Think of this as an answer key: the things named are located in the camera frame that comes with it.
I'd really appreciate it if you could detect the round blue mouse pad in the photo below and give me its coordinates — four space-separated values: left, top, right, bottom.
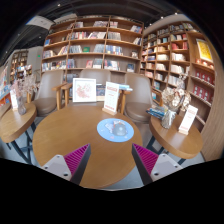
96 117 135 144

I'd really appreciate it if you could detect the small distant wooden bookshelf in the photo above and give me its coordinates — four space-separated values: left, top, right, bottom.
9 49 29 81

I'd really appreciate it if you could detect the white hanging ceiling panel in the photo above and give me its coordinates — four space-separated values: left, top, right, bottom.
26 15 56 31

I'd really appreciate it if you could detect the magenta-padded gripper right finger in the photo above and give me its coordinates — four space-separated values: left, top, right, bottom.
131 143 184 186

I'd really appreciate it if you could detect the white framed floral picture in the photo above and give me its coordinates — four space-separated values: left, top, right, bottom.
71 77 98 104

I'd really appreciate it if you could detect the dark upright book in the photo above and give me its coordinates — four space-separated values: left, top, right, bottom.
95 83 107 102

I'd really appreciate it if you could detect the small white table sign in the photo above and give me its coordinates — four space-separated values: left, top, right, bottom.
9 89 19 112

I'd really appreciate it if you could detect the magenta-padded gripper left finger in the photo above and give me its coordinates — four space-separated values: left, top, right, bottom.
41 143 92 186

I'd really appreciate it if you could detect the white sign with red header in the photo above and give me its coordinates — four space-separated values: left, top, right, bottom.
177 104 199 136

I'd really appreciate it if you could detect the tall wooden bookshelf with books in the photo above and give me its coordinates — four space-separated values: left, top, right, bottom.
139 21 224 134

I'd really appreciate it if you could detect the light blue flat book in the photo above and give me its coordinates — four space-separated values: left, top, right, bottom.
118 83 134 92

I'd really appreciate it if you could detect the brown padded wooden armchair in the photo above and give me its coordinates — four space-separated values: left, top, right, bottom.
32 69 68 118
61 68 113 108
119 72 155 125

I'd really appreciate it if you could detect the round wooden side table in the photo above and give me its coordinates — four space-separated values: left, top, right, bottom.
0 101 38 164
146 114 204 166

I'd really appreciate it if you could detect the white sign on wooden base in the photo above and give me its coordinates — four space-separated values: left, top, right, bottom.
101 81 121 116

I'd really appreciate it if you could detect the grey computer mouse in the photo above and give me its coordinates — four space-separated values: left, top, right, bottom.
111 120 129 138

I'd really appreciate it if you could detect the orange and blue display counter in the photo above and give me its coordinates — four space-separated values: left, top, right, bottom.
0 64 14 109

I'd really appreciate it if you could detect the glass vase with pink flowers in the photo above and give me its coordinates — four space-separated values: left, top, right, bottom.
11 73 39 116

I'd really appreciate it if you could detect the stack of books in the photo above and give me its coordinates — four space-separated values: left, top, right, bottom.
145 104 167 120

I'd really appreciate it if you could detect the glass vase with dried flowers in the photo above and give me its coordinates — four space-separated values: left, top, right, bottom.
160 74 192 130

